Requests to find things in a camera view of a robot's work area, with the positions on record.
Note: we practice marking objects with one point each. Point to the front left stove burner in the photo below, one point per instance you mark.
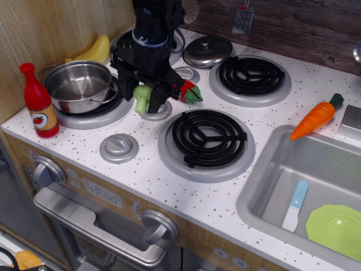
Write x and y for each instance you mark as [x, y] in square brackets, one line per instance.
[104, 115]

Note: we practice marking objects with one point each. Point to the blue handled toy knife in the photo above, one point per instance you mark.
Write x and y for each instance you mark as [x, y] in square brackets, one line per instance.
[290, 221]

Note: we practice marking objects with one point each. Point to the red toy ketchup bottle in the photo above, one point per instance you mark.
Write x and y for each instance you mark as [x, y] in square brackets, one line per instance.
[39, 104]

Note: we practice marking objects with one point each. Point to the yellow object on floor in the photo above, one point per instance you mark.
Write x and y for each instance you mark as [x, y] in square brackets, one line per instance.
[26, 260]

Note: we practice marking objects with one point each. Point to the orange toy carrot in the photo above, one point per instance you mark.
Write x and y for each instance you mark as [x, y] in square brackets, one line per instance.
[322, 113]

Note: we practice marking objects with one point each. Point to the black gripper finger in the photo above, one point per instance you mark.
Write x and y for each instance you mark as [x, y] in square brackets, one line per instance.
[126, 84]
[159, 96]

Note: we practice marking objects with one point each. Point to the silver oven door handle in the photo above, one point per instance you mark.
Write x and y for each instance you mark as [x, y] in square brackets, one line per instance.
[81, 220]

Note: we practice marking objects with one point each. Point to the front right stove burner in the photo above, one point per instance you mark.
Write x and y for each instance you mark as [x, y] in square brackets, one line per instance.
[206, 146]

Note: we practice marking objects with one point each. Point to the steel utensil at right edge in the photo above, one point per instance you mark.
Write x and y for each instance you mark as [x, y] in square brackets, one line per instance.
[357, 52]

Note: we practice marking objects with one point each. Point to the grey stovetop knob middle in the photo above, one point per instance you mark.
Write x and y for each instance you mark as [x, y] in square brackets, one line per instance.
[163, 113]

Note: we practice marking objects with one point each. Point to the left oven dial knob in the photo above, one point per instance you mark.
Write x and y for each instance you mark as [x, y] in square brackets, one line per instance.
[47, 172]

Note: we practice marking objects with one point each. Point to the right oven dial knob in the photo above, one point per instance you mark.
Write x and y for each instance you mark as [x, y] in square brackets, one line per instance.
[157, 227]

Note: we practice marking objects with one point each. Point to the yellow toy banana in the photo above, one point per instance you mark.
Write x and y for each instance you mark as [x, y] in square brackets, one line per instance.
[97, 53]

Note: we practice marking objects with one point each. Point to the red toy chili pepper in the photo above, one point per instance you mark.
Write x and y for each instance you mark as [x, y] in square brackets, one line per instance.
[186, 91]

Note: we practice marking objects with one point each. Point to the hanging perforated steel ladle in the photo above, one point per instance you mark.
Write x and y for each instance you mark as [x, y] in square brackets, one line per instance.
[192, 9]

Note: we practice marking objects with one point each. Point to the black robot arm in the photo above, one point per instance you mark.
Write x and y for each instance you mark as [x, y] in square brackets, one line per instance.
[156, 22]

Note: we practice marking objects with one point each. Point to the green toy broccoli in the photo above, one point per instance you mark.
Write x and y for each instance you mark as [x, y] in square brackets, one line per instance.
[142, 94]

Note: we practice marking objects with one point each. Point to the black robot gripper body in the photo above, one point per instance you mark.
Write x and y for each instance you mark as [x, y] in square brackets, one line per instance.
[149, 65]

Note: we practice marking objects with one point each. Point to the back right stove burner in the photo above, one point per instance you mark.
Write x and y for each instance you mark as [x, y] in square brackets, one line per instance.
[250, 81]

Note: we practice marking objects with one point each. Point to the green toy plate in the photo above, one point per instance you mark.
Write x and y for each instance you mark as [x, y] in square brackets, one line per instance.
[336, 227]

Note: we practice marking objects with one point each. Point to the grey faucet base block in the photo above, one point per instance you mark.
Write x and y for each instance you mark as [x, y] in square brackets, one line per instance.
[350, 124]

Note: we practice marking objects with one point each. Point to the oven dial knob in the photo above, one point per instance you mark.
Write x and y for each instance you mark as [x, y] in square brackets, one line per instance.
[47, 172]
[157, 227]

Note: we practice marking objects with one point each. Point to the silver sink basin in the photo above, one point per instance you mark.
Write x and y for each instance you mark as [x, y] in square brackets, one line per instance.
[332, 170]

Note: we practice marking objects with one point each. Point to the grey stovetop knob front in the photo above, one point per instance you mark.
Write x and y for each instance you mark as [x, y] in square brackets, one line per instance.
[119, 148]

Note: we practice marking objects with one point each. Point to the grey stovetop knob back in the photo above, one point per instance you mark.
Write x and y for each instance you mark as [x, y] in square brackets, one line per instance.
[188, 73]

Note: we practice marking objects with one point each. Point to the steel pot lid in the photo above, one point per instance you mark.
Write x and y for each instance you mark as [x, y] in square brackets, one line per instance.
[207, 51]

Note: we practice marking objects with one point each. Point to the grey stovetop knob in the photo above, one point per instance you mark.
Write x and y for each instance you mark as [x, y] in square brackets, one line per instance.
[119, 148]
[163, 113]
[188, 73]

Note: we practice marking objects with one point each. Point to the stainless steel pan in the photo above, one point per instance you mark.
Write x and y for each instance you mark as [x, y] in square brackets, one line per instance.
[80, 86]

